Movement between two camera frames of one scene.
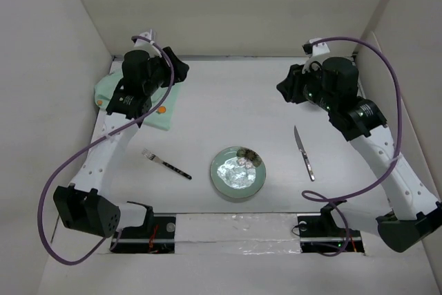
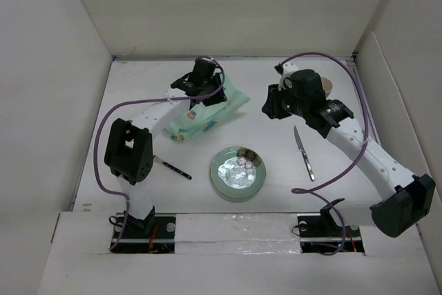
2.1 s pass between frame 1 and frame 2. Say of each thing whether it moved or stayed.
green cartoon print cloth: moved
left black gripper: moved
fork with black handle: stayed
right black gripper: moved
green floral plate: stayed
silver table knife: stayed
